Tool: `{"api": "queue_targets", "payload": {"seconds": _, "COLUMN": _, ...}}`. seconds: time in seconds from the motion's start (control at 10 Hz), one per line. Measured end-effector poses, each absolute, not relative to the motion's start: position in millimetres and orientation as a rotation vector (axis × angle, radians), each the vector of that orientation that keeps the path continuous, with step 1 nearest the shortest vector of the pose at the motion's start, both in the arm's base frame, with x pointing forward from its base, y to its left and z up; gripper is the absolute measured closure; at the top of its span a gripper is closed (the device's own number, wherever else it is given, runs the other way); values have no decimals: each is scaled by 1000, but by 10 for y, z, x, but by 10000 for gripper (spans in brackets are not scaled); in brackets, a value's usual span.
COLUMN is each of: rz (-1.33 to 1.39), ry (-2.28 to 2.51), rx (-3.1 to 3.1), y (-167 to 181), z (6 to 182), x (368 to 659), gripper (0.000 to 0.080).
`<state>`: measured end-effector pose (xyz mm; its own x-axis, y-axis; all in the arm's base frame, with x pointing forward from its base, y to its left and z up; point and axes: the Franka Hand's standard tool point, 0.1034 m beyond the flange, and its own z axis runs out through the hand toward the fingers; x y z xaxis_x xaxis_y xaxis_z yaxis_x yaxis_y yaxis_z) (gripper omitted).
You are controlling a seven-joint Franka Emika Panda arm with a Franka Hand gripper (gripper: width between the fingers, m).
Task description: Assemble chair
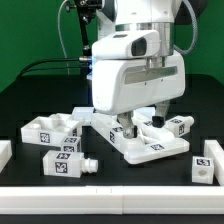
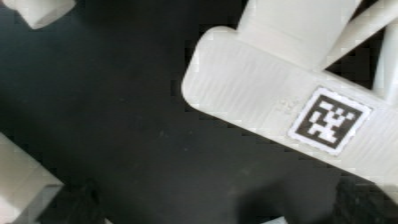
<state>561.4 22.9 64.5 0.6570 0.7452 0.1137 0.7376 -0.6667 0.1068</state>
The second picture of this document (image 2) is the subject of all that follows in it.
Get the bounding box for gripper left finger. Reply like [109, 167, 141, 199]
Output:
[38, 184, 106, 224]

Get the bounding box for white left border block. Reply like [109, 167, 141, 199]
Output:
[0, 133, 65, 224]

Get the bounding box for white chair back frame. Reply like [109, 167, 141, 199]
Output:
[180, 0, 398, 185]

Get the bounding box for white chair seat block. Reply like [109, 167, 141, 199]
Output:
[3, 0, 77, 29]

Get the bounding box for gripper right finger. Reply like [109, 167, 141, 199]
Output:
[335, 178, 398, 224]

